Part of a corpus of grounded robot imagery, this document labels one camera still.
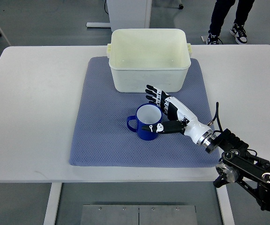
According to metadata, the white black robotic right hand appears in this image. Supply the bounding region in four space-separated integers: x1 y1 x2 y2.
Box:
142 85 216 147

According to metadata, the white cabinet pedestal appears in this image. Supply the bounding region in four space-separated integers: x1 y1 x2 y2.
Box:
86 0 152 31

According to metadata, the black caster wheel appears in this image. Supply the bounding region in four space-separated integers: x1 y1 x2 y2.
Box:
178 4 184 10

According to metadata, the cream plastic box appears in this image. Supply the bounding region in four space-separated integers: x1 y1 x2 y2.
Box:
107 29 191 93

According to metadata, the metal base plate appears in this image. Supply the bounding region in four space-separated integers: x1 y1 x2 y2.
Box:
80 205 197 225

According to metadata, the blue enamel mug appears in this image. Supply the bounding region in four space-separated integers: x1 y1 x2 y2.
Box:
126 103 162 141

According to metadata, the blue-grey textured mat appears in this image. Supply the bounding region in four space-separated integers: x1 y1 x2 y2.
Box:
69 57 220 168

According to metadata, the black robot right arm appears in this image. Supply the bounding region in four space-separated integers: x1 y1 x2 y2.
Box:
202 129 270 212

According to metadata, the person in dark trousers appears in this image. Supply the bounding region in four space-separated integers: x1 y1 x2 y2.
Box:
205 0 256 45

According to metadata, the white table frame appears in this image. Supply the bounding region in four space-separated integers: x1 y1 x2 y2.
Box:
43 182 235 225

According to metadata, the grey floor outlet plate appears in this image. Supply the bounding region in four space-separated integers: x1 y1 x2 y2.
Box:
201 35 208 43

